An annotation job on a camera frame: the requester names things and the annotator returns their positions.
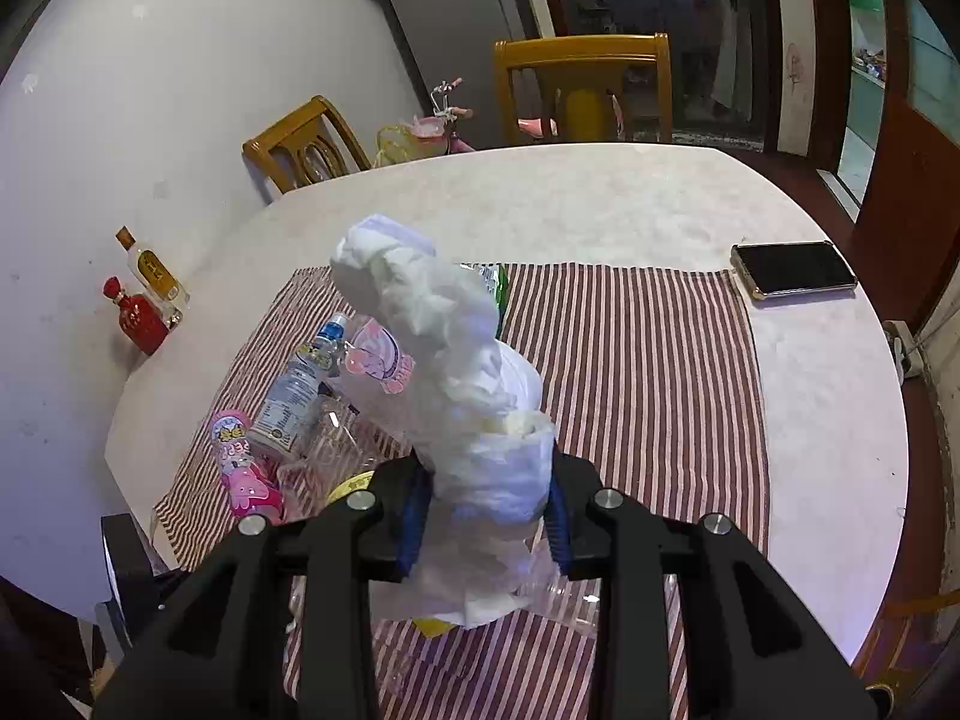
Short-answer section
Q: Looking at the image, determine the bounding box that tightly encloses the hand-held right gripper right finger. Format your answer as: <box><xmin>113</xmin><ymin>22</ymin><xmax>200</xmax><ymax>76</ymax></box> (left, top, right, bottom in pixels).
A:
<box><xmin>541</xmin><ymin>454</ymin><xmax>880</xmax><ymax>720</ymax></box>

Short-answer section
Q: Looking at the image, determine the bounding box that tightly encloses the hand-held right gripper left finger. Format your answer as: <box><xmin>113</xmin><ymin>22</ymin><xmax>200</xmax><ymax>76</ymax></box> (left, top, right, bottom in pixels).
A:
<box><xmin>90</xmin><ymin>456</ymin><xmax>436</xmax><ymax>720</ymax></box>

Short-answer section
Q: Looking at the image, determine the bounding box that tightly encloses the white plastic bag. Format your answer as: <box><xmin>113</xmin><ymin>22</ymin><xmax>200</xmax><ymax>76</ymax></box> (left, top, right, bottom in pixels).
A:
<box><xmin>330</xmin><ymin>214</ymin><xmax>560</xmax><ymax>627</ymax></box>

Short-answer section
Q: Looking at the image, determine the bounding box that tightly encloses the pink cartoon drink bottle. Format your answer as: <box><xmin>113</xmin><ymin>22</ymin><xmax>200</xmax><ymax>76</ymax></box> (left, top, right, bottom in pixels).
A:
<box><xmin>212</xmin><ymin>409</ymin><xmax>286</xmax><ymax>526</ymax></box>

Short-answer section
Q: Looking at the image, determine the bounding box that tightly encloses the clear bag with pink print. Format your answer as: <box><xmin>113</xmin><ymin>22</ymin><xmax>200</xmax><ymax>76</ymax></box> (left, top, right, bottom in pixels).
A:
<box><xmin>334</xmin><ymin>315</ymin><xmax>421</xmax><ymax>436</ymax></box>

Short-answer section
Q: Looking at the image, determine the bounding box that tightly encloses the green snack packet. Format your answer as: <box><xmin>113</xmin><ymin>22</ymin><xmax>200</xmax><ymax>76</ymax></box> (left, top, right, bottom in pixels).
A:
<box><xmin>457</xmin><ymin>261</ymin><xmax>511</xmax><ymax>338</ymax></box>

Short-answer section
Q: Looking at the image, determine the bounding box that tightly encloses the clear plastic wrapper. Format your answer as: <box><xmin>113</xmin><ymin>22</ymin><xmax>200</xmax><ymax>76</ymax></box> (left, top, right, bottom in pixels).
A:
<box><xmin>517</xmin><ymin>536</ymin><xmax>601</xmax><ymax>635</ymax></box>

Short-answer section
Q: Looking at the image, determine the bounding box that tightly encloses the yellow packet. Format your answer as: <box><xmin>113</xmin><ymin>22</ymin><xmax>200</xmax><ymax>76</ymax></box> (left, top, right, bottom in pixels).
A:
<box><xmin>326</xmin><ymin>469</ymin><xmax>376</xmax><ymax>505</ymax></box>

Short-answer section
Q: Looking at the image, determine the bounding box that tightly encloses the clear crumpled plastic cup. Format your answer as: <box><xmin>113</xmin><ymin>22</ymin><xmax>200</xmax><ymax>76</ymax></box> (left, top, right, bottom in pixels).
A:
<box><xmin>279</xmin><ymin>397</ymin><xmax>410</xmax><ymax>522</ymax></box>

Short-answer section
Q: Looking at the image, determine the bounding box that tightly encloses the clear plastic water bottle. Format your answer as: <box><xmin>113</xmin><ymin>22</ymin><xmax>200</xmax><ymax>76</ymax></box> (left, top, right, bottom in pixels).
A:
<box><xmin>247</xmin><ymin>313</ymin><xmax>353</xmax><ymax>464</ymax></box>

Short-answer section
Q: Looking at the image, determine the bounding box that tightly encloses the red white striped cloth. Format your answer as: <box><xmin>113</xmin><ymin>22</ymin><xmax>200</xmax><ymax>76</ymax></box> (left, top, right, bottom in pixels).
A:
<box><xmin>154</xmin><ymin>262</ymin><xmax>773</xmax><ymax>720</ymax></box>

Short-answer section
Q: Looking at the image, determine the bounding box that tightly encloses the red liquor bottle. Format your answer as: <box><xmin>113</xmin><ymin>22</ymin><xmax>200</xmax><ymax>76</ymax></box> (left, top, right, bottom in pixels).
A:
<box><xmin>103</xmin><ymin>276</ymin><xmax>175</xmax><ymax>356</ymax></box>

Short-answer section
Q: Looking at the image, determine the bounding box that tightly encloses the clear liquor bottle yellow label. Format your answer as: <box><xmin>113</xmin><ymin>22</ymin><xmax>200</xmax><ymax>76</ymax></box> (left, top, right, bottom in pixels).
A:
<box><xmin>115</xmin><ymin>225</ymin><xmax>190</xmax><ymax>316</ymax></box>

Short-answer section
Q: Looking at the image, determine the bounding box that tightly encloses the dark smartphone with gold edge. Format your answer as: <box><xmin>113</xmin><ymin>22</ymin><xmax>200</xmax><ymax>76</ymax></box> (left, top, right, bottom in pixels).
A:
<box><xmin>730</xmin><ymin>240</ymin><xmax>858</xmax><ymax>306</ymax></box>

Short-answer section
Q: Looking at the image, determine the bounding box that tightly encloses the pink child bicycle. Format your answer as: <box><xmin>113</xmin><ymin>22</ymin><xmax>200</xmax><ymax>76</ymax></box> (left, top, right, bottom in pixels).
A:
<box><xmin>375</xmin><ymin>77</ymin><xmax>560</xmax><ymax>166</ymax></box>

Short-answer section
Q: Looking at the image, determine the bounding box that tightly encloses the white power strip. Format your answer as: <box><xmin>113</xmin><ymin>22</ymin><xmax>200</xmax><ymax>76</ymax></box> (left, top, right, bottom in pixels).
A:
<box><xmin>885</xmin><ymin>321</ymin><xmax>927</xmax><ymax>380</ymax></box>

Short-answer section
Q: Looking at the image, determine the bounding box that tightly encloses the wooden chair with slatted back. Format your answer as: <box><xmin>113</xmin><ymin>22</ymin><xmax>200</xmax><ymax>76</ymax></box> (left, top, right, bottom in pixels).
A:
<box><xmin>242</xmin><ymin>95</ymin><xmax>372</xmax><ymax>205</ymax></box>

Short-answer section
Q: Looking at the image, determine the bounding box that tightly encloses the wooden chair with yellow cushion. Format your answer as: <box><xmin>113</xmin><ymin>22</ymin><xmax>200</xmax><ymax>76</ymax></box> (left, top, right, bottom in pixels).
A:
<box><xmin>493</xmin><ymin>33</ymin><xmax>674</xmax><ymax>147</ymax></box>

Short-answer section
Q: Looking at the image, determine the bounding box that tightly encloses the red wooden glass cabinet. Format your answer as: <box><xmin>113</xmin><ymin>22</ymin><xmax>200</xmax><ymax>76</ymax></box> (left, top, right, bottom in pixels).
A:
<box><xmin>832</xmin><ymin>0</ymin><xmax>960</xmax><ymax>316</ymax></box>

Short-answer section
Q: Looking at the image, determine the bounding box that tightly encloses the grey refrigerator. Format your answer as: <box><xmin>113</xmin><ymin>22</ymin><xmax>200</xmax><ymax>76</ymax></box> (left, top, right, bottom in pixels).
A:
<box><xmin>366</xmin><ymin>0</ymin><xmax>560</xmax><ymax>143</ymax></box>

